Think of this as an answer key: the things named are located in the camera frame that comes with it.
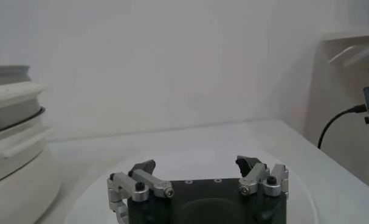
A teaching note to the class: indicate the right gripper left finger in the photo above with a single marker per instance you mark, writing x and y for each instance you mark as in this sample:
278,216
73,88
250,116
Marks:
147,184

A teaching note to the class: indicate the white round plate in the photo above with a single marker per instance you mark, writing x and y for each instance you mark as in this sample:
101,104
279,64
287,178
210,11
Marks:
202,164

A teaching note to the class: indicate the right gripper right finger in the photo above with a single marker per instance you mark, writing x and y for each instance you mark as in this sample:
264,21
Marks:
254,179

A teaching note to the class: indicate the cream electric cooker base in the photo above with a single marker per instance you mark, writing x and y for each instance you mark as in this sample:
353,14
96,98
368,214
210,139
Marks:
17,182

